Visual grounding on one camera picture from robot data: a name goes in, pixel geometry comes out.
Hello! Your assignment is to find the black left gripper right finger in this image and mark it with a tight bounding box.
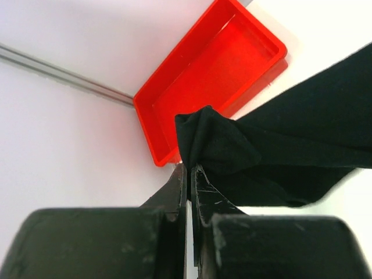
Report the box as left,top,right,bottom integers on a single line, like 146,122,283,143
190,166,371,278

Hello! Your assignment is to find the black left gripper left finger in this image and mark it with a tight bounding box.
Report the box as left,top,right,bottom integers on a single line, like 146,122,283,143
1,164,187,278

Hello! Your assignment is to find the black t-shirt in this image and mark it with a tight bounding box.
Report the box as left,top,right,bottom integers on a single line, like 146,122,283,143
175,45,371,207

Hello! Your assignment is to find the red plastic bin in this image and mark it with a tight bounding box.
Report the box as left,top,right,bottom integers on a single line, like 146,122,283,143
134,1,288,167

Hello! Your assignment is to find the aluminium frame rail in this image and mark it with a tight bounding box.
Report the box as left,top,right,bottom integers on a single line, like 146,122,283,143
1,44,134,107

